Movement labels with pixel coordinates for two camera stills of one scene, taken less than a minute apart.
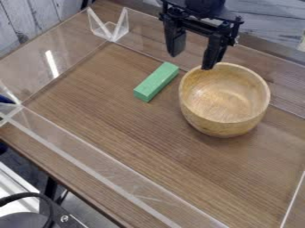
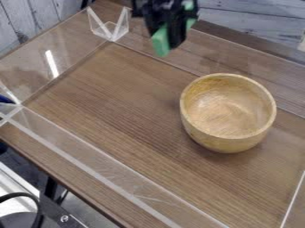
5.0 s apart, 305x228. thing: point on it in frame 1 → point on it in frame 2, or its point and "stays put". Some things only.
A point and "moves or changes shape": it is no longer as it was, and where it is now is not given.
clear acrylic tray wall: (197, 146) stays put
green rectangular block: (155, 82) → (161, 36)
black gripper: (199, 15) → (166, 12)
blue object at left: (4, 99) stays put
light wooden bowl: (222, 99) moves or changes shape
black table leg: (51, 188) stays put
